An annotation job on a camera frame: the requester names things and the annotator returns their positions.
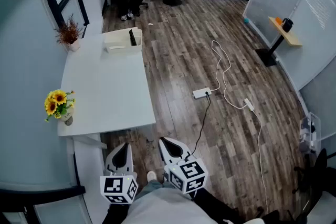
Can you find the white power strip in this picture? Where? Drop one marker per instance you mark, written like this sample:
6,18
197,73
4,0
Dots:
200,93

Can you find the teal ball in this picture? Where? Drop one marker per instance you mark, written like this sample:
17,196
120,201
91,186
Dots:
246,21

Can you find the black swivel chair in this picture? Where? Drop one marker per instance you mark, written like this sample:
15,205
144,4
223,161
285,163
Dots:
319,178

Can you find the cream plastic organizer tray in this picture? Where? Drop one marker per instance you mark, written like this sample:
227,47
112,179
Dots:
118,40

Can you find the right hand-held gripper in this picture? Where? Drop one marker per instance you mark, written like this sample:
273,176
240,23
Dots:
189,170

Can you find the clear plastic bin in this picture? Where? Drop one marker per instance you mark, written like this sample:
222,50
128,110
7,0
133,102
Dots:
309,133

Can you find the wooden top pedestal table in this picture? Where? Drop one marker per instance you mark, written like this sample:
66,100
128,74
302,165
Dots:
288,35

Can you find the dried reddish plant white vase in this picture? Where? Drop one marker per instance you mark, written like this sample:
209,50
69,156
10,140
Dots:
68,32

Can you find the person's grey shirt torso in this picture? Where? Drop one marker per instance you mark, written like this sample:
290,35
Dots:
168,207

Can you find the small white power adapter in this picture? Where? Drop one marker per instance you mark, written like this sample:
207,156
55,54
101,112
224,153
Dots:
249,104

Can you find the person's white shoe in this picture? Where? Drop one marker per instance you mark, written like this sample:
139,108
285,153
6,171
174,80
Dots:
151,176

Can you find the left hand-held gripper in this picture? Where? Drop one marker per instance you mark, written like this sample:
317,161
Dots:
113,186

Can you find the small black object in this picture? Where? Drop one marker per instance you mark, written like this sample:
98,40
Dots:
132,38

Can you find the sunflower bouquet in vase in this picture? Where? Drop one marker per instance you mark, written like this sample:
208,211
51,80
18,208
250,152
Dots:
56,103

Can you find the person's jeans leg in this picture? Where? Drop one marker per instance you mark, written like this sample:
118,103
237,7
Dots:
152,187

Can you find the black kettle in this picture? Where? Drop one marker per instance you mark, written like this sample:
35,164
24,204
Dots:
287,25

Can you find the orange cup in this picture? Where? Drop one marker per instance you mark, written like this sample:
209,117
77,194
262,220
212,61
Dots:
278,21

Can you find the person's right forearm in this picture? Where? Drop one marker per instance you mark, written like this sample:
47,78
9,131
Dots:
218,207

